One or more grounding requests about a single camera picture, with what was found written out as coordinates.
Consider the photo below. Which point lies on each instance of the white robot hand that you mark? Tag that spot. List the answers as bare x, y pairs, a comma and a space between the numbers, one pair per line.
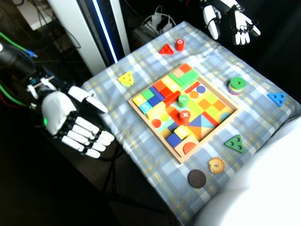
56, 110
242, 22

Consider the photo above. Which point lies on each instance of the yellow triangle peg block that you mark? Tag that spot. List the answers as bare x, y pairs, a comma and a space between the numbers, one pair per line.
126, 79

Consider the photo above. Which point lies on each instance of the red triangle peg block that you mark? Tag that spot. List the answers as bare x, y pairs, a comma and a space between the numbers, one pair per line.
166, 50

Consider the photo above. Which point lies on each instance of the blue triangle peg block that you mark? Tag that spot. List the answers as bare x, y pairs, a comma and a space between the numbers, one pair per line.
277, 99

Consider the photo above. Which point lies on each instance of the wooden block tray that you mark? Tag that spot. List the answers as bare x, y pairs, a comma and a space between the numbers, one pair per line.
211, 110

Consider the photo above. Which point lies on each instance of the green triangle peg block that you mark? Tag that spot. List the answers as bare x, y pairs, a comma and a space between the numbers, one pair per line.
235, 143

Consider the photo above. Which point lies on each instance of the red cylinder with circle print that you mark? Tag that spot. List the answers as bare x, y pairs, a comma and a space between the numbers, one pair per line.
179, 45

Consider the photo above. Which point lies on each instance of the white column with blue light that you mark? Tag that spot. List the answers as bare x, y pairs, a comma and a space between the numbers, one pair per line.
84, 35

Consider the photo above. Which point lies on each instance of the power strip with chargers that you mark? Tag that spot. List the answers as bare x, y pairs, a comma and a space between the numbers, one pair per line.
152, 26

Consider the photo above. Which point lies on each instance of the green cylinder with minus print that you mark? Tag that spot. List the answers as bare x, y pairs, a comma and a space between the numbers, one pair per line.
183, 100

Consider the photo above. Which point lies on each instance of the red cylinder with cross print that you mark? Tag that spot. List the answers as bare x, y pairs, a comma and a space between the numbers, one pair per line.
184, 117

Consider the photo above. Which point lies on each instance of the tan toy biscuit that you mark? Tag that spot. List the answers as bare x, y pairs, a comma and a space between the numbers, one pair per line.
216, 165

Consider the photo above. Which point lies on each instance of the brown round toy cookie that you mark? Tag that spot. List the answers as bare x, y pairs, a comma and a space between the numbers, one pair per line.
197, 179

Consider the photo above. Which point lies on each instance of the white robot body shell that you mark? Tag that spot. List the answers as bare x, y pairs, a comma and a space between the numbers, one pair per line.
263, 188

